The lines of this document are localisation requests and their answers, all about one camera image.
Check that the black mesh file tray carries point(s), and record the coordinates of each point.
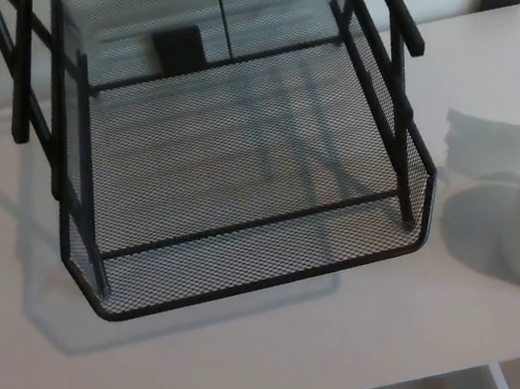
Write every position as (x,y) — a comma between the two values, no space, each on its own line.
(255,283)

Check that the white metal desk leg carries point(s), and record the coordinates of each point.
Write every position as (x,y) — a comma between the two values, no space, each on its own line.
(497,379)

